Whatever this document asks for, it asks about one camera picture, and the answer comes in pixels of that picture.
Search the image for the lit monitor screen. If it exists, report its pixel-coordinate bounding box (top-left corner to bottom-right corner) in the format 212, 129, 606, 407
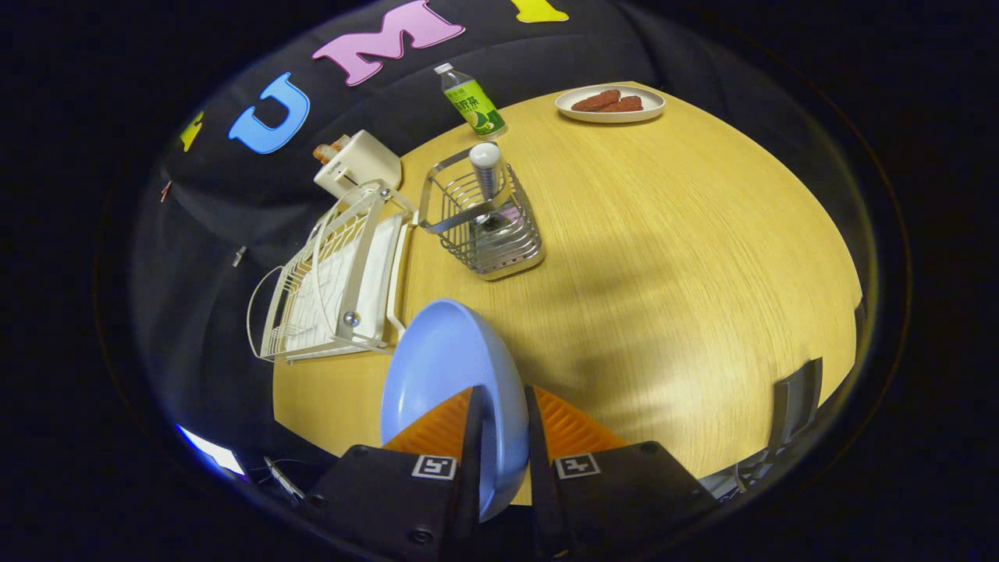
175, 423, 247, 478

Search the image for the metal spoon checkered handle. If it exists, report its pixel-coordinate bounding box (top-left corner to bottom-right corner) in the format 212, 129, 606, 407
468, 141, 517, 237

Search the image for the black chair back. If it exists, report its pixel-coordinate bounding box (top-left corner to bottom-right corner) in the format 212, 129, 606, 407
767, 357, 825, 471

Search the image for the cream toaster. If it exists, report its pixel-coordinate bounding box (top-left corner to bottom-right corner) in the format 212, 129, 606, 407
313, 130, 404, 201

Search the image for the small white plate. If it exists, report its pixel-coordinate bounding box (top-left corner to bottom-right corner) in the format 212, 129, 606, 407
555, 84, 667, 125

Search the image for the green label drink bottle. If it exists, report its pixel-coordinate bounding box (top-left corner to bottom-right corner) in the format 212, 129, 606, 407
434, 62, 508, 141

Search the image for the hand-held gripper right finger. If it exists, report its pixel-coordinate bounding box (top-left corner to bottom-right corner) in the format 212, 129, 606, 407
524, 384, 720, 560

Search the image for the silver wire basket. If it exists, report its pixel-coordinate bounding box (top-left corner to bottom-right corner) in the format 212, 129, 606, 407
418, 141, 546, 282

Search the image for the white wire dish rack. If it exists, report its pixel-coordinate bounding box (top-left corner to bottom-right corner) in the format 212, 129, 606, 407
247, 180, 415, 365

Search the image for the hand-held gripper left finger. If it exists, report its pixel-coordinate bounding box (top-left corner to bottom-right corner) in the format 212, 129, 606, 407
299, 386, 489, 562

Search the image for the blue plate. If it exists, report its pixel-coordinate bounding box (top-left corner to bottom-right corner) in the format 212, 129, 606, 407
379, 298, 531, 525

